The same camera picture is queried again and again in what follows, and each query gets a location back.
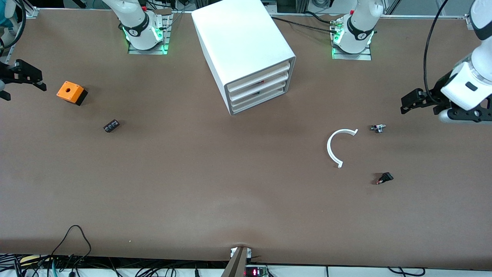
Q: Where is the brown post with bracket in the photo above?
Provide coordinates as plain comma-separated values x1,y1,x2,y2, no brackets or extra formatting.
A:
221,246,253,277

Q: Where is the thin black cable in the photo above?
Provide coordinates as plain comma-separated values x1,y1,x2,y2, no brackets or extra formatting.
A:
387,266,426,276

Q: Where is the aluminium table edge rail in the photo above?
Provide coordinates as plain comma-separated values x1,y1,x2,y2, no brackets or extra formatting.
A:
269,13,467,20

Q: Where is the orange button box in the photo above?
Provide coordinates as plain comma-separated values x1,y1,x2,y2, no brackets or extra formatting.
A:
57,81,88,106

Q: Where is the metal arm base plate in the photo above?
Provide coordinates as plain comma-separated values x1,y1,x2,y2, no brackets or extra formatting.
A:
331,15,372,61
128,13,174,55

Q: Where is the teal background object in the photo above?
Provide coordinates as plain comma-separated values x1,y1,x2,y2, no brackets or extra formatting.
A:
0,6,17,28

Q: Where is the black looped cable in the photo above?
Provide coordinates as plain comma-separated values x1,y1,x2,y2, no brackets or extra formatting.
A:
50,225,93,266

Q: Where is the white curved plastic arc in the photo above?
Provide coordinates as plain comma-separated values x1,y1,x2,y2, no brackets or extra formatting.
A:
327,128,359,169

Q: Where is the red LED display module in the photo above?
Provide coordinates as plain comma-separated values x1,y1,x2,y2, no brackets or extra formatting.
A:
245,265,269,277

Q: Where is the aluminium corner profile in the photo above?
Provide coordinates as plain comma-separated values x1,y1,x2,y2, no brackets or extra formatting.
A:
463,12,480,30

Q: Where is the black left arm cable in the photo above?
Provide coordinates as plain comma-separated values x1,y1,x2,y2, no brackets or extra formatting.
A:
423,0,451,105

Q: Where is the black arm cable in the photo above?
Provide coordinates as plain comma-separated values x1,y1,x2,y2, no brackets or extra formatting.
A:
423,0,451,105
0,0,27,51

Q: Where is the yellow cable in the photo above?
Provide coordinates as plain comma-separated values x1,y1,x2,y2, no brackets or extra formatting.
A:
19,255,52,266

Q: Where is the black cable behind cabinet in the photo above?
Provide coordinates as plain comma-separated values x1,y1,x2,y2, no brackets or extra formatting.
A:
271,12,341,34

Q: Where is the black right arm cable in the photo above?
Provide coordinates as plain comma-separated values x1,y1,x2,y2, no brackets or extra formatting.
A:
0,0,27,51

